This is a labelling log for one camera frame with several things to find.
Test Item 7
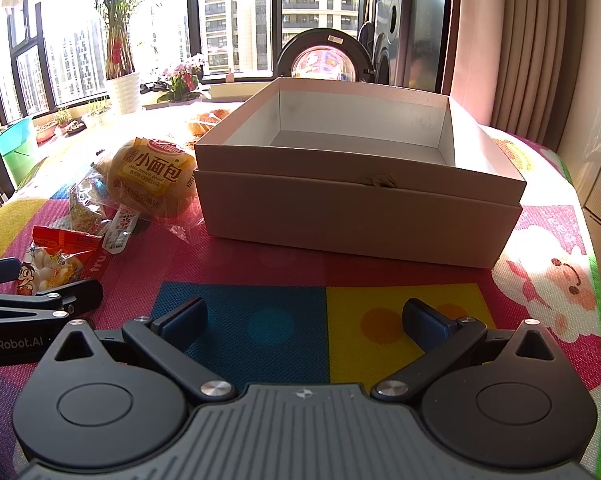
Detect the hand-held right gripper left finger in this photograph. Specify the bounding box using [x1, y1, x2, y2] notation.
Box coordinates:
[54, 297, 237, 404]

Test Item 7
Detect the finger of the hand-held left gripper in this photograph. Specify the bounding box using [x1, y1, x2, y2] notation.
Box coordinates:
[0, 257, 22, 290]
[0, 279, 104, 334]

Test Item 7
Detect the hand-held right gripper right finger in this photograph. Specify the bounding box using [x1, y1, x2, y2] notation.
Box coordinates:
[371, 298, 557, 404]

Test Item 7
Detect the red candy snack packet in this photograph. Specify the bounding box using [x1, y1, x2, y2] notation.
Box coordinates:
[14, 225, 104, 297]

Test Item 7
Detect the clear noodle snack packet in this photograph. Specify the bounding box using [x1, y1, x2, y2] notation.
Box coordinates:
[69, 160, 117, 237]

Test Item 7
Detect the cardboard box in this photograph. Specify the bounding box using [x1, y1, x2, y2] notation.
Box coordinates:
[194, 77, 527, 269]

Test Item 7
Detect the yellow label bread packet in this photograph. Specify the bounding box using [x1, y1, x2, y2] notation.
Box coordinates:
[105, 136, 199, 221]

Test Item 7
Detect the small white sachet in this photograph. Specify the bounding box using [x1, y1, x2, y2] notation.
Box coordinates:
[102, 209, 142, 254]

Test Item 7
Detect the colourful cartoon play mat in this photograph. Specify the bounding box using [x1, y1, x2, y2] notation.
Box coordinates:
[0, 101, 601, 480]

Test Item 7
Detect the green plastic bucket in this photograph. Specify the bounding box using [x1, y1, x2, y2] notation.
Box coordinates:
[0, 116, 40, 187]

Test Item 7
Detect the clear bagged bread roll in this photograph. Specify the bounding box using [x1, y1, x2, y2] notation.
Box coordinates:
[186, 107, 232, 137]

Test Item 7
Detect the tall plant in white pot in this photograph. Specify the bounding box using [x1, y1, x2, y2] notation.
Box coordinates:
[77, 0, 145, 117]

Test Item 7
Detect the beige cabinet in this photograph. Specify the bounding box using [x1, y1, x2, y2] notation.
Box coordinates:
[554, 105, 601, 246]

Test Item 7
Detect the pink flowering potted plant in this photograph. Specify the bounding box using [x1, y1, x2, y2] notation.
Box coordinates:
[154, 52, 212, 105]

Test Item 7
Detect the grey washing machine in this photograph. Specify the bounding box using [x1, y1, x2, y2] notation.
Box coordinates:
[371, 0, 449, 94]

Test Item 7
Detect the round washing machine door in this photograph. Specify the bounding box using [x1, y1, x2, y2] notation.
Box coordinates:
[274, 29, 377, 84]

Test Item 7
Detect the beige curtain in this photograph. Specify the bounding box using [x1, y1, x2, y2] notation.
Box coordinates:
[489, 0, 601, 152]

